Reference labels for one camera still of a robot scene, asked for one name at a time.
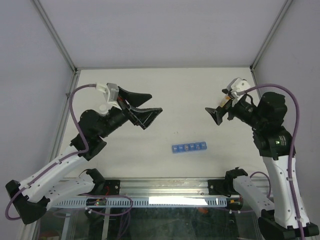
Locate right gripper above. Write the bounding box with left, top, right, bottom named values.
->
left=205, top=95, right=265, bottom=129

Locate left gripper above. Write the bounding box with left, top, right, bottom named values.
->
left=98, top=87, right=163, bottom=139

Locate white pill bottle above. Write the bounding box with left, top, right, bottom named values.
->
left=98, top=104, right=110, bottom=116

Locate blue weekly pill organizer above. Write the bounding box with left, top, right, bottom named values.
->
left=171, top=141, right=208, bottom=154

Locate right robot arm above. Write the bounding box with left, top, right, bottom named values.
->
left=205, top=92, right=320, bottom=240

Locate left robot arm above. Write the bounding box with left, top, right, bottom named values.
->
left=5, top=83, right=163, bottom=225

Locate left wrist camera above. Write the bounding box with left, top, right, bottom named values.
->
left=95, top=83, right=121, bottom=109

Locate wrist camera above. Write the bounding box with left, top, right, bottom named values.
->
left=222, top=77, right=251, bottom=100
left=95, top=83, right=121, bottom=109

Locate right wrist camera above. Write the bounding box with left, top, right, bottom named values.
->
left=222, top=77, right=251, bottom=100

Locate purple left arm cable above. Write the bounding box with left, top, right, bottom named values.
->
left=5, top=83, right=135, bottom=221

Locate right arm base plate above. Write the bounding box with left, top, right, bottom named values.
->
left=207, top=179, right=239, bottom=198

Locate aluminium mounting rail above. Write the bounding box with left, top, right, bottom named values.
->
left=106, top=177, right=224, bottom=198

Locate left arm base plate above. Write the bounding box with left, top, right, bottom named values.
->
left=95, top=179, right=121, bottom=196

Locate slotted grey cable duct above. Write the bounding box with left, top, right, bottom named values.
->
left=54, top=196, right=227, bottom=209

